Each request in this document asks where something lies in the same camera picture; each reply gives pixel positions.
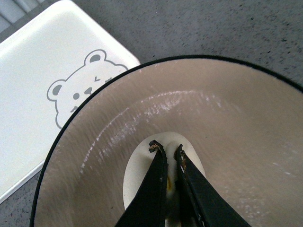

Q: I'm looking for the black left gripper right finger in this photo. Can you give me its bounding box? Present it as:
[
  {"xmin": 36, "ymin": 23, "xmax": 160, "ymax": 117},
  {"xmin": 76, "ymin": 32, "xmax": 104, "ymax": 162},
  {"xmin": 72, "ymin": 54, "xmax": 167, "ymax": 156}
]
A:
[{"xmin": 175, "ymin": 145, "xmax": 250, "ymax": 227}]

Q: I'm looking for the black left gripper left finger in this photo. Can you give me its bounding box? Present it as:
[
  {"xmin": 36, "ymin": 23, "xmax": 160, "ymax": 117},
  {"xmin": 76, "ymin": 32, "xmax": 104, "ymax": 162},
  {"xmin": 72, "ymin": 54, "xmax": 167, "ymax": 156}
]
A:
[{"xmin": 116, "ymin": 140, "xmax": 168, "ymax": 227}]

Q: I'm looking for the black rimmed beige plate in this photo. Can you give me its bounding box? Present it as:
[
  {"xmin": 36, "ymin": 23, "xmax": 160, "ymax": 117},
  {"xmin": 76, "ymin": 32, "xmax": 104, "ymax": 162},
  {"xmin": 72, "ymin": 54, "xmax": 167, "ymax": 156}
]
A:
[{"xmin": 30, "ymin": 57, "xmax": 303, "ymax": 227}]

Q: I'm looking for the white bear print tray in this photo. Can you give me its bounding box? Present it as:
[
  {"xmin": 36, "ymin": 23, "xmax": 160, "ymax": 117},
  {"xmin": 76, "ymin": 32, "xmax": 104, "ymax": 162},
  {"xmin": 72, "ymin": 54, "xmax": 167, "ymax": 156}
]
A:
[{"xmin": 0, "ymin": 0, "xmax": 139, "ymax": 201}]

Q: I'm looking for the white steamed bun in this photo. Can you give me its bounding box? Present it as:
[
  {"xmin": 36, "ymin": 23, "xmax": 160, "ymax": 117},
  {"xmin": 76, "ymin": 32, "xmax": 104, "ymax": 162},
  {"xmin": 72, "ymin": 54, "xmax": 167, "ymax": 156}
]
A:
[{"xmin": 123, "ymin": 131, "xmax": 205, "ymax": 227}]

